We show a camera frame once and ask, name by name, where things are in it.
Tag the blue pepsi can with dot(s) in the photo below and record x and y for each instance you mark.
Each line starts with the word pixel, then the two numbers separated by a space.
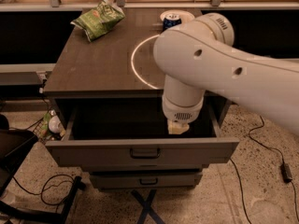
pixel 171 20

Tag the black chair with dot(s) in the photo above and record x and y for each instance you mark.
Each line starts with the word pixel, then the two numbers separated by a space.
pixel 15 145

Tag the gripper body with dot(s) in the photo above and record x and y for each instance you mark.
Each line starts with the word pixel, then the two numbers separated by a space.
pixel 181 113

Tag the grey drawer cabinet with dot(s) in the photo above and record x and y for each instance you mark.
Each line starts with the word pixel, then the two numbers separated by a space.
pixel 115 69

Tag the white bowl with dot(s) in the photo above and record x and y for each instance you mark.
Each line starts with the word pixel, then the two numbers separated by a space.
pixel 184 15

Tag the grey top drawer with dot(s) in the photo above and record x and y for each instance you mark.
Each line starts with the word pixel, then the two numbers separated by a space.
pixel 137 135

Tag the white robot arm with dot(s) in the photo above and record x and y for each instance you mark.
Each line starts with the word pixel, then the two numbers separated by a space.
pixel 198 56

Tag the grey drawer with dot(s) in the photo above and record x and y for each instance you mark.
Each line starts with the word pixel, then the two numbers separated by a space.
pixel 142 180
pixel 137 135
pixel 127 168

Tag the grey bottom drawer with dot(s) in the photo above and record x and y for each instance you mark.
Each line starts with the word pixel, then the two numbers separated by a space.
pixel 142 180

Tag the white light bulb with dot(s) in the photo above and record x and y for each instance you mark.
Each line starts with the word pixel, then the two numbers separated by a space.
pixel 55 125

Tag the wire basket with items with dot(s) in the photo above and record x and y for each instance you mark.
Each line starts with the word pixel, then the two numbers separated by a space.
pixel 42 131

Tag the grey middle drawer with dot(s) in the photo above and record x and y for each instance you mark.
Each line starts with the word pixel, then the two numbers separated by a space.
pixel 127 168

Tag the green chip bag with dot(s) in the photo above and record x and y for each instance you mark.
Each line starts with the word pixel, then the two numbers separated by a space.
pixel 100 20

